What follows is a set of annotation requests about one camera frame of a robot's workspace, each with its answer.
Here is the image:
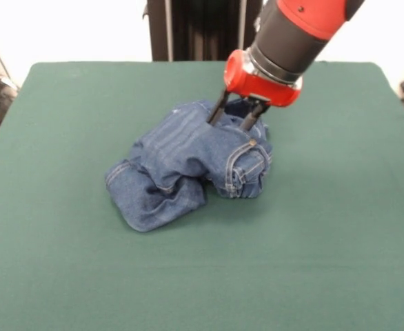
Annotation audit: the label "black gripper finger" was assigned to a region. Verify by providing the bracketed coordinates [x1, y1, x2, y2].
[207, 88, 231, 126]
[239, 99, 271, 132]

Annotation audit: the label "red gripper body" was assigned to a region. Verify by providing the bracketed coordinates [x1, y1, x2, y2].
[223, 49, 303, 108]

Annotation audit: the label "blue denim jeans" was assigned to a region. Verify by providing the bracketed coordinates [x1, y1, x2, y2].
[104, 99, 274, 234]

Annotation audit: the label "dark green table cloth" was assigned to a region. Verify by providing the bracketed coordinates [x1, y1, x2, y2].
[0, 61, 404, 331]

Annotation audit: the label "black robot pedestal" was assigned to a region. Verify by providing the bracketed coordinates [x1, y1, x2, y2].
[142, 0, 268, 62]

